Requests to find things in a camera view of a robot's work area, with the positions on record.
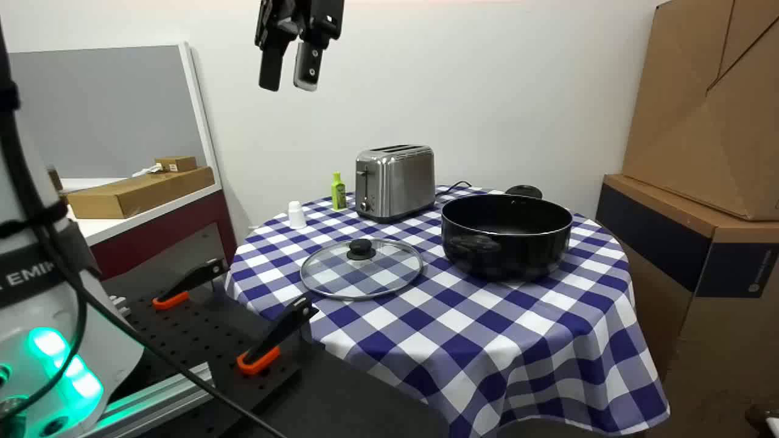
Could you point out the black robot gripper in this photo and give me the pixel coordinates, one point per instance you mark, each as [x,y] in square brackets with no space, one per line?
[301,16]

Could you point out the silver two-slot toaster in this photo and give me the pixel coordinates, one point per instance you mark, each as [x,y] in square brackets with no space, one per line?
[401,183]

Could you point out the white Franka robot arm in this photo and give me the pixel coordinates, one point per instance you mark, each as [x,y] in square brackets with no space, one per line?
[28,325]

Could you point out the small green bottle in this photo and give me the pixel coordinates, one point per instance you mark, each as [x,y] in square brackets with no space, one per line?
[339,194]

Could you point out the small white bottle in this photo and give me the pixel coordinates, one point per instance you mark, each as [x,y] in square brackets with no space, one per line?
[298,215]

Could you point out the small wooden block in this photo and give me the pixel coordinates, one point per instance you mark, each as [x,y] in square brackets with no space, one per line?
[173,164]

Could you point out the gray partition panel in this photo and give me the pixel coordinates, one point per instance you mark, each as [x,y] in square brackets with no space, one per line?
[106,106]

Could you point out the flat cardboard package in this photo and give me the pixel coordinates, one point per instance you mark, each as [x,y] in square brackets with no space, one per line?
[137,195]

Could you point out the maroon white side desk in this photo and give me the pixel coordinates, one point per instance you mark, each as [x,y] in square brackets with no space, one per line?
[161,227]

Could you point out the glass pot lid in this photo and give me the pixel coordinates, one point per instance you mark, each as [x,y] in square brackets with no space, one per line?
[333,277]

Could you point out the black orange spring clamp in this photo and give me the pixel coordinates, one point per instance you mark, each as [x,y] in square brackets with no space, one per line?
[271,338]
[188,284]

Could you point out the small dark round object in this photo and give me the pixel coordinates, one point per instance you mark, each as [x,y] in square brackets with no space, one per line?
[524,192]

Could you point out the black cooking pot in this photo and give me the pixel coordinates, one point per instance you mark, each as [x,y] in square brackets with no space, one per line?
[502,244]

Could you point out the blue white checkered tablecloth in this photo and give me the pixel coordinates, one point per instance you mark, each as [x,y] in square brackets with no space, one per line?
[470,350]

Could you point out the large plain cardboard box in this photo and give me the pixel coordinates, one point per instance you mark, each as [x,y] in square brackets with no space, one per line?
[715,113]

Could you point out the cardboard box with blue stripe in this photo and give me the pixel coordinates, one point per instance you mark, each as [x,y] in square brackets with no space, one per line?
[698,325]

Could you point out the aluminium frame rail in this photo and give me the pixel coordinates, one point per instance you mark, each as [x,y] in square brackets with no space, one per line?
[155,411]

